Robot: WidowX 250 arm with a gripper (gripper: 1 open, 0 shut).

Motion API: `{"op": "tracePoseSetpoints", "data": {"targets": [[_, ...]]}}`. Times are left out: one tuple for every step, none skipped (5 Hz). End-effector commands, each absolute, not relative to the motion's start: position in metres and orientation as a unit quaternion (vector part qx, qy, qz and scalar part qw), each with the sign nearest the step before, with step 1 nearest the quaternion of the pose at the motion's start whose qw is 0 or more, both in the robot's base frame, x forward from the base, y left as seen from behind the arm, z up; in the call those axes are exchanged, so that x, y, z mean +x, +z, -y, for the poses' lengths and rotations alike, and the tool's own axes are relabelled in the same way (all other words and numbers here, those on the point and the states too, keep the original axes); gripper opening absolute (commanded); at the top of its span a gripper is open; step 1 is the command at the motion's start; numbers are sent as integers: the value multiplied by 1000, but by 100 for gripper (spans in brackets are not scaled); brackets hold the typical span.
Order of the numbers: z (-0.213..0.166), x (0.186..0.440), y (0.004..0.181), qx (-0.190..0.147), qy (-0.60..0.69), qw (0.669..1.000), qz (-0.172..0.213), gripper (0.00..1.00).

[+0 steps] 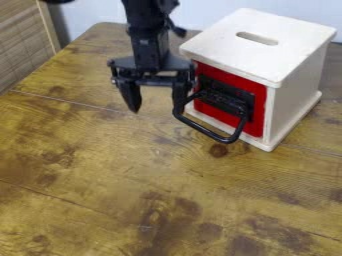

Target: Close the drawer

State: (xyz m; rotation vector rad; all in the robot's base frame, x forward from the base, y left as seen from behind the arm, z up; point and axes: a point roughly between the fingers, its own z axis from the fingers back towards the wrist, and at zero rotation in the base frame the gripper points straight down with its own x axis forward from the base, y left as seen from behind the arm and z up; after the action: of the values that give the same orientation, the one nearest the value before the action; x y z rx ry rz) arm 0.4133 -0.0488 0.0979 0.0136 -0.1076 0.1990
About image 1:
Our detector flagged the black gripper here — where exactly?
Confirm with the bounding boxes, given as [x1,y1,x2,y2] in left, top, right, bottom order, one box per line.
[106,53,195,114]

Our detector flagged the red drawer front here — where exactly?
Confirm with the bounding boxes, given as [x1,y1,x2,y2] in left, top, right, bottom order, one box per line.
[193,62,267,137]

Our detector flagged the black metal drawer handle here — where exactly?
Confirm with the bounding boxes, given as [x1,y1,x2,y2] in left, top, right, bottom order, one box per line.
[172,74,255,144]

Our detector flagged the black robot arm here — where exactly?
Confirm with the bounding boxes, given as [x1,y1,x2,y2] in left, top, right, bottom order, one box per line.
[106,0,195,115]

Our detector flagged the white wooden box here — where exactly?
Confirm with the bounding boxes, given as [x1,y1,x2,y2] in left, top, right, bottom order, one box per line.
[180,8,336,152]

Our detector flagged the wooden panel at left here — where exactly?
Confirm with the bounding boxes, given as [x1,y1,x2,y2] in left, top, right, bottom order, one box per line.
[0,0,60,95]

